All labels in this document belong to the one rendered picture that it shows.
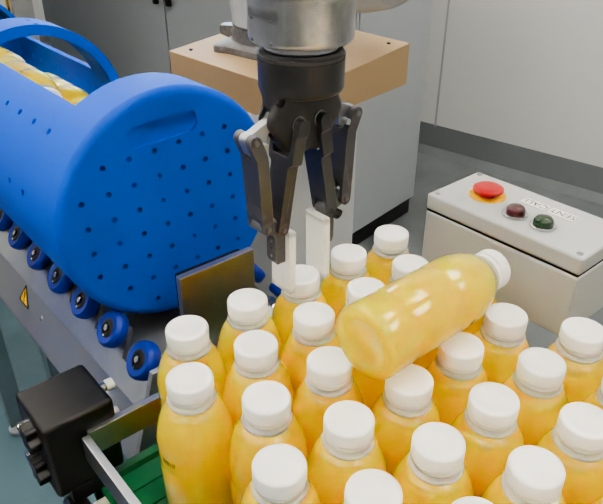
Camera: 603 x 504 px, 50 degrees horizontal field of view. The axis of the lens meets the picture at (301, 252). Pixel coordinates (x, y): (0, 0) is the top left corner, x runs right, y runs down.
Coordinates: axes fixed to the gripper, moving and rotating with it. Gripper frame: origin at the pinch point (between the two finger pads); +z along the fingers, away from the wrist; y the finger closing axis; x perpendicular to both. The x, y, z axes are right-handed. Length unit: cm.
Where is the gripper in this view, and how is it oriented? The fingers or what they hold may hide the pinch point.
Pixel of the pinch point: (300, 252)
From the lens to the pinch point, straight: 64.9
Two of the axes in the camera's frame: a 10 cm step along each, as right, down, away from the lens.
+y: -7.6, 3.3, -5.6
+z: 0.0, 8.6, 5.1
